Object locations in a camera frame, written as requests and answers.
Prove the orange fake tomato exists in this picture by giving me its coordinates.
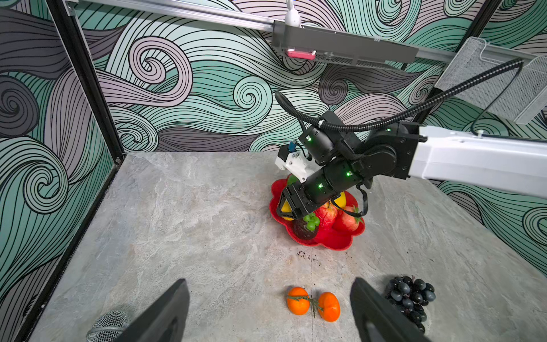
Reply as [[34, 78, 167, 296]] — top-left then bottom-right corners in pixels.
[[286, 287, 311, 316], [317, 292, 341, 322]]

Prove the black wall shelf tray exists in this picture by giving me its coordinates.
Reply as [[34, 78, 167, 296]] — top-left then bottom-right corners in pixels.
[[272, 21, 419, 69]]

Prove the aluminium wall rail back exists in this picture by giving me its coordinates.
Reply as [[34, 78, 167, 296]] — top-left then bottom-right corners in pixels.
[[63, 0, 539, 65]]

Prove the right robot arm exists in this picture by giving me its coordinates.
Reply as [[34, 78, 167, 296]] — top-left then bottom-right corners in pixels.
[[275, 58, 546, 219]]

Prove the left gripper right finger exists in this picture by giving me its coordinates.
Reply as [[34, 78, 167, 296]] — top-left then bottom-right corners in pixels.
[[350, 277, 430, 342]]

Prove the clear acrylic wall box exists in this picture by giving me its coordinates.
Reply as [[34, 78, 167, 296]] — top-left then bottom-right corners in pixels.
[[435, 37, 546, 124]]

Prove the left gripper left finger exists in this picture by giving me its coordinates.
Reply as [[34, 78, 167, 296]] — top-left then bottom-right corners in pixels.
[[115, 279, 190, 342]]

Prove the green fake lime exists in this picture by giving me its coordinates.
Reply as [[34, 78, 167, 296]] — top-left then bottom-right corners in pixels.
[[286, 175, 299, 186]]

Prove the large yellow fake lemon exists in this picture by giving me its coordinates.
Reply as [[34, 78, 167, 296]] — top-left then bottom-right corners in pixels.
[[331, 192, 347, 209]]

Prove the black fake grape bunch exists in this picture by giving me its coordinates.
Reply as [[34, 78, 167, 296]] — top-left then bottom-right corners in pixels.
[[383, 275, 437, 333]]

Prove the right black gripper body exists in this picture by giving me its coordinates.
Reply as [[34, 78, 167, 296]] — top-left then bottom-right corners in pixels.
[[276, 183, 325, 220]]

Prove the red wrinkled fake pepper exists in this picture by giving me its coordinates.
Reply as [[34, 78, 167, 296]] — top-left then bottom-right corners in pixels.
[[314, 202, 338, 229]]

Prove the small yellow fake lemon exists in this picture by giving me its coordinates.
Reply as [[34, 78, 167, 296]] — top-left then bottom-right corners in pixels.
[[280, 200, 293, 221]]

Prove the red flower-shaped fruit bowl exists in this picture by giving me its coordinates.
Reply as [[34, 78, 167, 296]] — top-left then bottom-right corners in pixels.
[[269, 178, 366, 251]]

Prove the purple glitter microphone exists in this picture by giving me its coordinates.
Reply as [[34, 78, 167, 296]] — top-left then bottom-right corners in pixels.
[[85, 311, 130, 342]]

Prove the red fake strawberry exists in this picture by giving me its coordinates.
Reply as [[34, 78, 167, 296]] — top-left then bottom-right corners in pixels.
[[333, 209, 363, 234]]

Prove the white rabbit figurine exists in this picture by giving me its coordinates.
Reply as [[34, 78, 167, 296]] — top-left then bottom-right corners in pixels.
[[284, 0, 301, 28]]

